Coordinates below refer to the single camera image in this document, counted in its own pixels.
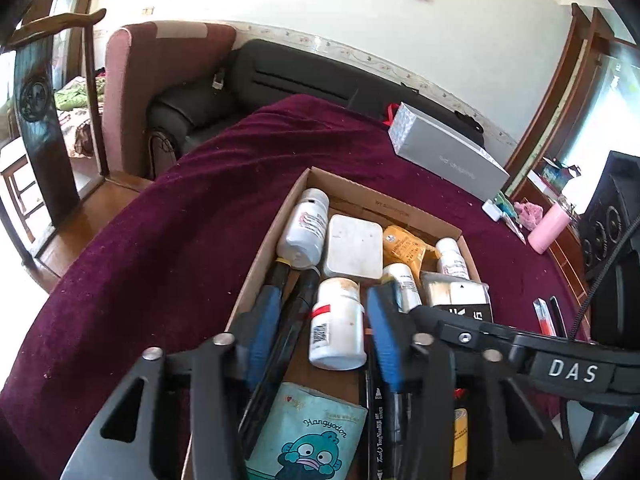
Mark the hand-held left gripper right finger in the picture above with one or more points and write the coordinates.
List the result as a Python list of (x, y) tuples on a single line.
[(387, 335)]

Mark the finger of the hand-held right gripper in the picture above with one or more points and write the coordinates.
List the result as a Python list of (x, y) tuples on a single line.
[(465, 335)]

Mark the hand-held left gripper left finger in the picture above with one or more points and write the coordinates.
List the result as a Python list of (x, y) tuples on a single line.
[(265, 325)]

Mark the black marker grey cap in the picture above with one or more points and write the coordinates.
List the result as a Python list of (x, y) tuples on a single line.
[(295, 320)]

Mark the white medicine bottle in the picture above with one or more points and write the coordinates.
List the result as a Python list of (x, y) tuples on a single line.
[(340, 330), (302, 230)]

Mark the white box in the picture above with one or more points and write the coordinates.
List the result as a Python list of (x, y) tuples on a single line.
[(352, 250)]

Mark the teal tissue pack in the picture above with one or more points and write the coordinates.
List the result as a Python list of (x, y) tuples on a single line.
[(300, 425)]

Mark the cardboard box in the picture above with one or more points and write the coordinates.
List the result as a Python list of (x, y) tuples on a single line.
[(370, 202)]

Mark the yellow snack packet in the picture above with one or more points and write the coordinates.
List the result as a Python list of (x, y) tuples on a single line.
[(402, 250)]

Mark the yellow small box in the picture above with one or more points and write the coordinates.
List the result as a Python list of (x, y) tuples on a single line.
[(460, 435)]

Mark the wooden panelled ledge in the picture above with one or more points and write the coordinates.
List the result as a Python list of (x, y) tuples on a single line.
[(567, 270)]

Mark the clear plastic tube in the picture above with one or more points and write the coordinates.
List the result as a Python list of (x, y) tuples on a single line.
[(515, 227)]

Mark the white charger plug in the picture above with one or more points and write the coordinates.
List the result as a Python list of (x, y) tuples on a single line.
[(492, 210)]

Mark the maroon blanket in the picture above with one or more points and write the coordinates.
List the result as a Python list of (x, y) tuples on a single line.
[(150, 260)]

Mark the pink thermos bottle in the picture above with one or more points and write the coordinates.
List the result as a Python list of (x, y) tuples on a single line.
[(547, 230)]

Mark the pink cloth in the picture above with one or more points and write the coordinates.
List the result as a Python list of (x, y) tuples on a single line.
[(529, 212)]

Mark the green cloth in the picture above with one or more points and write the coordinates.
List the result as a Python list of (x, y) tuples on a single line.
[(502, 200)]

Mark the grey rectangular box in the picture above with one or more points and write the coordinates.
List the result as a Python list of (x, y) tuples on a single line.
[(440, 155)]

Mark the colourful printed box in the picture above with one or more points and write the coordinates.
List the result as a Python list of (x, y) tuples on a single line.
[(557, 175)]

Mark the red ribbon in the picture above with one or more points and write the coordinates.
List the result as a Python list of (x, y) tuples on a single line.
[(390, 115)]

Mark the black leather sofa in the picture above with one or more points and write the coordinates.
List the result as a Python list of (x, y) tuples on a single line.
[(300, 70)]

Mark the pink armchair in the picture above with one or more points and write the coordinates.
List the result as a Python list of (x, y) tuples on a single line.
[(130, 100)]

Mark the wooden stool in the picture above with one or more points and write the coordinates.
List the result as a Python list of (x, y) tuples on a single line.
[(15, 185)]

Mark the dark wooden chair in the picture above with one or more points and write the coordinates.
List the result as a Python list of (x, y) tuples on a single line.
[(37, 135)]

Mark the floral bedding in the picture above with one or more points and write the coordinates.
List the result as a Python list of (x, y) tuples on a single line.
[(70, 100)]

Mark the wooden window frame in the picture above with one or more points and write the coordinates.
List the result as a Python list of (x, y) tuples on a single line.
[(560, 100)]

